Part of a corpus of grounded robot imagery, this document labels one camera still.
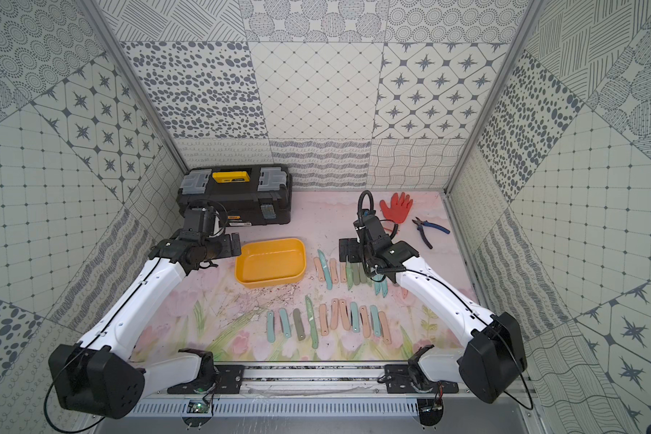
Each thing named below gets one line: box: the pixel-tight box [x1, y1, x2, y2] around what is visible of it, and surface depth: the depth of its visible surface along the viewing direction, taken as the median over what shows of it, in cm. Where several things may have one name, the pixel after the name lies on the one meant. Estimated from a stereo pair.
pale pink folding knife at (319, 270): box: [312, 256, 326, 283], surface depth 97 cm
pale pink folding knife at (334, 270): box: [329, 257, 340, 284], surface depth 97 cm
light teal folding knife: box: [278, 307, 293, 339], surface depth 85 cm
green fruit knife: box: [346, 254, 355, 291], surface depth 97 cm
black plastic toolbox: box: [176, 163, 293, 227], surface depth 101 cm
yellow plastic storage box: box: [235, 237, 307, 289], surface depth 100 cm
